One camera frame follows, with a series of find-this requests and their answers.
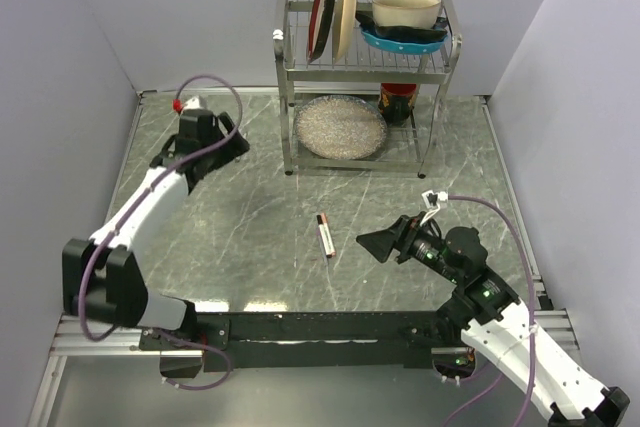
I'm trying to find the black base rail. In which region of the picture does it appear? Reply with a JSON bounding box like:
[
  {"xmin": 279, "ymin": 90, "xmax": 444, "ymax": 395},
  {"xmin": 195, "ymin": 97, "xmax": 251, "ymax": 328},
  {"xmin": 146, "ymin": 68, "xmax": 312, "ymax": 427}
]
[{"xmin": 139, "ymin": 311, "xmax": 479, "ymax": 381}]

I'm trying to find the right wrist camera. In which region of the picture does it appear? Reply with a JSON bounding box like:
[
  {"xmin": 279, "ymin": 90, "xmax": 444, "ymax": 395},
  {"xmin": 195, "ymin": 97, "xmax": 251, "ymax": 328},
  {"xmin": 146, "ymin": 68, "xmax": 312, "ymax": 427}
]
[{"xmin": 421, "ymin": 190, "xmax": 449, "ymax": 210}]

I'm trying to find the white pen orange cap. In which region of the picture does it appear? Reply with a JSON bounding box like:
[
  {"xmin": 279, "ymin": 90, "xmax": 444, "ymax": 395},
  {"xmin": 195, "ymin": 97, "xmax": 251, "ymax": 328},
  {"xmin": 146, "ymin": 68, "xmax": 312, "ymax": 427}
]
[{"xmin": 320, "ymin": 213, "xmax": 336, "ymax": 257}]

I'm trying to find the red black plate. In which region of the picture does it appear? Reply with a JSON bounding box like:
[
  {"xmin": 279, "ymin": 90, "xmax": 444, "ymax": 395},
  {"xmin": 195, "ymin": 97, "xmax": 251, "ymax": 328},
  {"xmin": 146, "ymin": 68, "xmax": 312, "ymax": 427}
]
[{"xmin": 306, "ymin": 0, "xmax": 336, "ymax": 63}]

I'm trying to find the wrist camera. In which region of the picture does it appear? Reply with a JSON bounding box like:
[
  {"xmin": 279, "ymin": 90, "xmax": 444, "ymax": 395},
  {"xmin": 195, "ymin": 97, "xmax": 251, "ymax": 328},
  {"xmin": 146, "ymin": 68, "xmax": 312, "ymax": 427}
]
[
  {"xmin": 421, "ymin": 190, "xmax": 449, "ymax": 210},
  {"xmin": 172, "ymin": 96, "xmax": 208, "ymax": 115}
]

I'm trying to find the steel dish rack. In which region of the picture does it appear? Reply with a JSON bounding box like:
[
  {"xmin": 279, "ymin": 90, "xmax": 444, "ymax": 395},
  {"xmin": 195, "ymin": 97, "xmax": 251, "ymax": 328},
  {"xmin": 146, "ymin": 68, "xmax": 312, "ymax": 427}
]
[{"xmin": 273, "ymin": 0, "xmax": 462, "ymax": 179}]

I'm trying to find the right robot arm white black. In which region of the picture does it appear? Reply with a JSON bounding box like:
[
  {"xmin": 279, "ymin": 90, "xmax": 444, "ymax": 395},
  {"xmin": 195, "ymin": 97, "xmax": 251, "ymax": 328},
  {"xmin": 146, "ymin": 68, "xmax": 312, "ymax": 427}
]
[{"xmin": 356, "ymin": 214, "xmax": 630, "ymax": 426}]

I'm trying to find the beige plate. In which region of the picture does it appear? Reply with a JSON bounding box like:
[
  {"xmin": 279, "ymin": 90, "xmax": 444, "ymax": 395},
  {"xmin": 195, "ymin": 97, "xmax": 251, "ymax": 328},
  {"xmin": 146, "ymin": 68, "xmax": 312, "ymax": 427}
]
[{"xmin": 332, "ymin": 0, "xmax": 357, "ymax": 64}]

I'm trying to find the blue dotted dish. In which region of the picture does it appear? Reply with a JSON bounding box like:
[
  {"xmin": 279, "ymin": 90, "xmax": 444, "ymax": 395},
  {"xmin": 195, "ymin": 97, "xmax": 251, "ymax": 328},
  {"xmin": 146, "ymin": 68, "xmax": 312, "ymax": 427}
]
[{"xmin": 361, "ymin": 31, "xmax": 448, "ymax": 55}]

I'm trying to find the black dish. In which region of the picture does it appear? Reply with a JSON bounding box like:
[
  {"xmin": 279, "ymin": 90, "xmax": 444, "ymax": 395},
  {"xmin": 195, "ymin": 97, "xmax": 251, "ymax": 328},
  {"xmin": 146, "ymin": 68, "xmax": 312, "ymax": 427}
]
[{"xmin": 355, "ymin": 11, "xmax": 447, "ymax": 44}]

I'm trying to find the red black mug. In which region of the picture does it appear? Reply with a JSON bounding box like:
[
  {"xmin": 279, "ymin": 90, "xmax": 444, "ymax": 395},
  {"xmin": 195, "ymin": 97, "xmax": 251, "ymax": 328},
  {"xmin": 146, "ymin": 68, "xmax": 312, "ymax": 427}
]
[{"xmin": 378, "ymin": 83, "xmax": 417, "ymax": 125}]

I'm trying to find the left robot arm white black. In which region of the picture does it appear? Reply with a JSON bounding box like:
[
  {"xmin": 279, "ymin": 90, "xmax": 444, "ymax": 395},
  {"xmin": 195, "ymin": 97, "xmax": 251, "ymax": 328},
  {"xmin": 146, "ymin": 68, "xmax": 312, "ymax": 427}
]
[{"xmin": 62, "ymin": 108, "xmax": 250, "ymax": 349}]

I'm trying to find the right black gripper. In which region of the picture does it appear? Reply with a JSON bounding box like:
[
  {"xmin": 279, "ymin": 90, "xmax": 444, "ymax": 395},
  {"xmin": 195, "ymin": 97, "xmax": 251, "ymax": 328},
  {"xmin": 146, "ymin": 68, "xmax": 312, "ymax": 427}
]
[{"xmin": 355, "ymin": 211, "xmax": 462, "ymax": 283}]

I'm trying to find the speckled grey plate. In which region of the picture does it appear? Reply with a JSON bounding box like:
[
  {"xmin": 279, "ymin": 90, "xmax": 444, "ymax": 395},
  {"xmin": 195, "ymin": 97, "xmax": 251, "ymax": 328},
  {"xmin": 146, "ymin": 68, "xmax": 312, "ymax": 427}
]
[{"xmin": 294, "ymin": 95, "xmax": 388, "ymax": 160}]

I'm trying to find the cream ceramic bowl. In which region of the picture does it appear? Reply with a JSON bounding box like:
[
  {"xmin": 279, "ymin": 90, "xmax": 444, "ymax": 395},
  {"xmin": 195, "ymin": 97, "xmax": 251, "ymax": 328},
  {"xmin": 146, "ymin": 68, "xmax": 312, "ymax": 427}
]
[{"xmin": 372, "ymin": 0, "xmax": 442, "ymax": 29}]

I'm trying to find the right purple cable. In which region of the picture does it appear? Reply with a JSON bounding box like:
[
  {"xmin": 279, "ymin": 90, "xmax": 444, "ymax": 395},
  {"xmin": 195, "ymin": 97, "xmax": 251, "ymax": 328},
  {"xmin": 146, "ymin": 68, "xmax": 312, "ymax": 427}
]
[{"xmin": 444, "ymin": 195, "xmax": 539, "ymax": 427}]

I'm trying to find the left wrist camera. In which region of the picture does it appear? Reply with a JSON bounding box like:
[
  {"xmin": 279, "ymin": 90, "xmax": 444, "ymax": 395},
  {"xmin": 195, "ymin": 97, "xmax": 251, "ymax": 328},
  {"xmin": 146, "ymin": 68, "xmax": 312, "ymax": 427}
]
[{"xmin": 172, "ymin": 96, "xmax": 208, "ymax": 115}]

